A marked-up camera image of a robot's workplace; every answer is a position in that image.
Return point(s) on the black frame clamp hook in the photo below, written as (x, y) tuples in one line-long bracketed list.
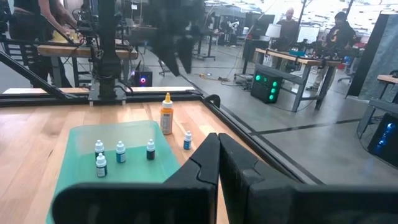
[(213, 99)]

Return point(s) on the small blue food coloring bottle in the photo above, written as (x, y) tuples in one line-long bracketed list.
[(187, 143), (120, 154)]

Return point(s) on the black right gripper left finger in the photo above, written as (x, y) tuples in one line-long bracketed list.
[(140, 202)]

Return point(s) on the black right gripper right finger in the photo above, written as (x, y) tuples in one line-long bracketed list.
[(280, 202)]

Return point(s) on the grey metal bench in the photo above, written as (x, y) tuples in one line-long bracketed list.
[(379, 104)]

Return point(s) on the black computer green fans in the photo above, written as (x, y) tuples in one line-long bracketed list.
[(265, 87)]

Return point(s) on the large yellow food coloring bottle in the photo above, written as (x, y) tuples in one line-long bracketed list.
[(167, 119)]

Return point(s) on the wooden top workbench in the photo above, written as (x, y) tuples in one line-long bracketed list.
[(298, 59), (77, 51)]

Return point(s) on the yellow object on workbench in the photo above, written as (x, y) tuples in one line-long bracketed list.
[(62, 35)]

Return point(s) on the black computer blue lights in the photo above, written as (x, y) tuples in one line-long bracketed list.
[(384, 140)]

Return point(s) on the dark grey partition panel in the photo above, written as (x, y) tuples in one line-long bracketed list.
[(376, 56)]

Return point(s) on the small dark food coloring bottle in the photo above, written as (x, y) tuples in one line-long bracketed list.
[(99, 148), (101, 168), (150, 152)]

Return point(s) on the black aluminium table frame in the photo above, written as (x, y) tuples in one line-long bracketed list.
[(155, 99)]

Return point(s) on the person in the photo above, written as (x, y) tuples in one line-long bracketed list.
[(287, 31), (31, 18), (340, 34)]

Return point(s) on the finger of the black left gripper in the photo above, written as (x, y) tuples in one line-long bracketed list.
[(169, 53), (186, 53)]

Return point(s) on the white shade table lamp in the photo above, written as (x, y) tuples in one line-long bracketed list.
[(273, 30)]

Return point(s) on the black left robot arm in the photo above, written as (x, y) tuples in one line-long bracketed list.
[(107, 62)]

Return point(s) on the green translucent plastic bin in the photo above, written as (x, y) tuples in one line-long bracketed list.
[(133, 168)]

